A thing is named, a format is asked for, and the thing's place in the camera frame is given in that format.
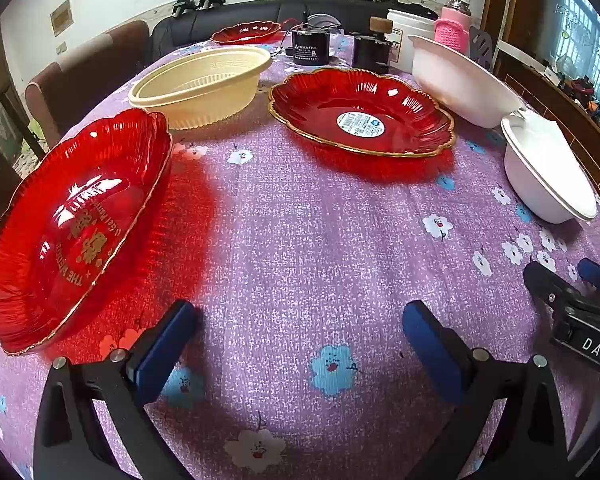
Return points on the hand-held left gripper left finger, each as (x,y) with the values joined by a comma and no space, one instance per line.
(165,350)

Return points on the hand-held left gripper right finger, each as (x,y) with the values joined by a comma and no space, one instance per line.
(435,355)

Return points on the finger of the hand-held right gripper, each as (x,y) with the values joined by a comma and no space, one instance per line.
(545,282)
(597,275)

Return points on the small white bowl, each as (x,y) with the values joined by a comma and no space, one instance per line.
(545,180)

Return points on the red plate with gold print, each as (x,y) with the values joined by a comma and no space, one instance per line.
(80,220)

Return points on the large white bowl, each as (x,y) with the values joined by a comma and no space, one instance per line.
(455,80)

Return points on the cream plastic bowl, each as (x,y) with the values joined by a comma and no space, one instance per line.
(200,95)

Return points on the large red plate with sticker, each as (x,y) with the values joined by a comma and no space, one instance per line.
(320,110)

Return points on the purple floral tablecloth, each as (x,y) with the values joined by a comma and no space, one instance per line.
(300,220)

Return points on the window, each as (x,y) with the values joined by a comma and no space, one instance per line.
(585,20)

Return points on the bottle with pink knit sleeve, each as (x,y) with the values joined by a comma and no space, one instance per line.
(452,30)

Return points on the brown upholstered chair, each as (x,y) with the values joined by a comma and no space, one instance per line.
(80,85)

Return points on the black device with cork knob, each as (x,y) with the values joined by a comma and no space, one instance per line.
(372,52)

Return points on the white plastic container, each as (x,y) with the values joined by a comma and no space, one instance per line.
(405,30)

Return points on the small red plate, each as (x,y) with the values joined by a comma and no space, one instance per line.
(245,34)

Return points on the black electric motor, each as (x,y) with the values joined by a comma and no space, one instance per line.
(307,47)

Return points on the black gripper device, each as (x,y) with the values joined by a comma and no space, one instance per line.
(184,6)
(211,0)

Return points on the black leather sofa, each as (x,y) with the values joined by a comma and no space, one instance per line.
(260,15)

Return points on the wall socket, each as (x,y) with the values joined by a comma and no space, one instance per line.
(61,49)

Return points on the small wall plaque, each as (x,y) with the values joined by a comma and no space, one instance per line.
(61,17)

